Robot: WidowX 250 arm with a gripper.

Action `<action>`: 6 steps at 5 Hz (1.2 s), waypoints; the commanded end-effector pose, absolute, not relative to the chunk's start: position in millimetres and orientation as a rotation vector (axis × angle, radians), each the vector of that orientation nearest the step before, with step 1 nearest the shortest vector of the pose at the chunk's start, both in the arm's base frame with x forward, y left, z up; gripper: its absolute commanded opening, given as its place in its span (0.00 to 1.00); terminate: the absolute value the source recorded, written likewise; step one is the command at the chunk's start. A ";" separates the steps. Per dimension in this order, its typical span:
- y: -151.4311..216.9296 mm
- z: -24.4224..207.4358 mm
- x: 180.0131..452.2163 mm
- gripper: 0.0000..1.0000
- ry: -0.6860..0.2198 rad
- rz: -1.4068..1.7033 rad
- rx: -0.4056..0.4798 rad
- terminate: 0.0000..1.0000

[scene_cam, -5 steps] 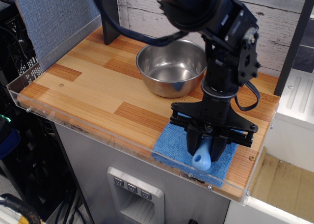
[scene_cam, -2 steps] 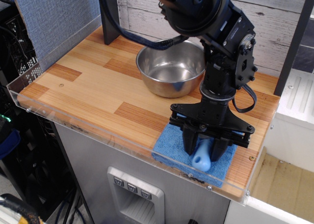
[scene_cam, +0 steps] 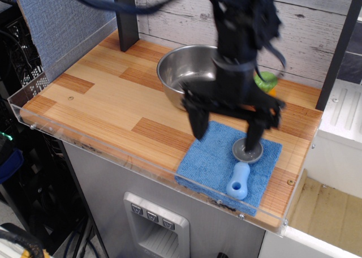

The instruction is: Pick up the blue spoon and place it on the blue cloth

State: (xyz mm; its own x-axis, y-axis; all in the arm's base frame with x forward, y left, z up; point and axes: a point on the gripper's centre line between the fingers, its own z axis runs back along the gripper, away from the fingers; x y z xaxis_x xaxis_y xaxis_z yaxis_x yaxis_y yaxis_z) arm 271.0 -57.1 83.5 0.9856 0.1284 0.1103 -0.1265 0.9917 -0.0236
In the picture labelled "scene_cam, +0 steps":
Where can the black vertical post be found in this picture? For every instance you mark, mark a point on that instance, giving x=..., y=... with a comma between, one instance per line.
x=127, y=27

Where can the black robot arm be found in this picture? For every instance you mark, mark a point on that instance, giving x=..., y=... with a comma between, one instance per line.
x=244, y=27

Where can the silver toy fridge cabinet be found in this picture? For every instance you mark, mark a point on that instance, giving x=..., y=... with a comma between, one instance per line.
x=103, y=185

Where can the orange toy carrot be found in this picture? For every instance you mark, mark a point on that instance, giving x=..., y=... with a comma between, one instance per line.
x=267, y=82

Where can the grey ice dispenser panel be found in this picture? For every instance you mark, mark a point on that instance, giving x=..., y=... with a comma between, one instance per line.
x=157, y=231

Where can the stainless steel bowl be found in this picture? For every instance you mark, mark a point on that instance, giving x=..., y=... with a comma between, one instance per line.
x=186, y=63

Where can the blue handled grey spoon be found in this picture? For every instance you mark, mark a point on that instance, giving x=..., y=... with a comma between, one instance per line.
x=239, y=178

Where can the black right post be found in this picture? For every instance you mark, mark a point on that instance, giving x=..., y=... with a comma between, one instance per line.
x=332, y=73

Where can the blue fabric panel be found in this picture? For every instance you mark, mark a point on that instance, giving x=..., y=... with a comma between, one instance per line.
x=63, y=31

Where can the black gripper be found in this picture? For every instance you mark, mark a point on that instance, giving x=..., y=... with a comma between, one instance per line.
x=234, y=93

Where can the white toy sink unit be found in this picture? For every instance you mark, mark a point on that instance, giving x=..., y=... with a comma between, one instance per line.
x=325, y=214

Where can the blue folded cloth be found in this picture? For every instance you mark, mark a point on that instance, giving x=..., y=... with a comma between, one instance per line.
x=208, y=168

